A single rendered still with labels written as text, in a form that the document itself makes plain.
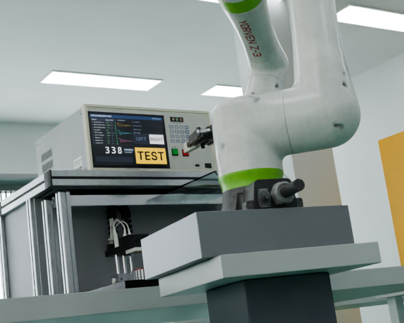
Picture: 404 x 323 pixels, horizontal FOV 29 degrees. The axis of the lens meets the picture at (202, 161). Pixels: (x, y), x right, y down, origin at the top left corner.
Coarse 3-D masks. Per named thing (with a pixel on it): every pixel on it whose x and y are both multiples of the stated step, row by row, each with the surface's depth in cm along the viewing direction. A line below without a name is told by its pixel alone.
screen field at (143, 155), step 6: (138, 150) 234; (144, 150) 235; (150, 150) 236; (156, 150) 237; (162, 150) 238; (138, 156) 233; (144, 156) 234; (150, 156) 236; (156, 156) 237; (162, 156) 238; (138, 162) 233; (144, 162) 234; (150, 162) 235; (156, 162) 236; (162, 162) 237
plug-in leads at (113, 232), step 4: (112, 220) 224; (116, 220) 226; (120, 220) 227; (112, 224) 226; (112, 228) 226; (124, 228) 224; (128, 228) 225; (112, 232) 227; (124, 232) 223; (128, 232) 225; (112, 236) 227; (116, 236) 222; (112, 240) 227; (116, 240) 222; (108, 244) 225; (112, 244) 226; (116, 244) 221; (108, 248) 225; (112, 248) 225
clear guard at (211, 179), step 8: (208, 176) 223; (216, 176) 224; (184, 184) 231; (192, 184) 231; (200, 184) 232; (208, 184) 234; (216, 184) 235; (168, 192) 239; (176, 192) 240; (184, 192) 242; (192, 192) 243; (200, 192) 245; (208, 192) 247; (216, 192) 248
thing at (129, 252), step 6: (138, 234) 217; (144, 234) 218; (120, 240) 219; (126, 240) 216; (132, 240) 215; (138, 240) 216; (120, 246) 218; (126, 246) 215; (132, 246) 215; (138, 246) 216; (108, 252) 224; (114, 252) 221; (120, 252) 219; (126, 252) 216; (132, 252) 214; (132, 258) 225; (132, 264) 224; (126, 270) 223
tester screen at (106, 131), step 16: (96, 128) 228; (112, 128) 231; (128, 128) 234; (144, 128) 237; (160, 128) 240; (96, 144) 227; (112, 144) 230; (128, 144) 232; (144, 144) 236; (160, 144) 239
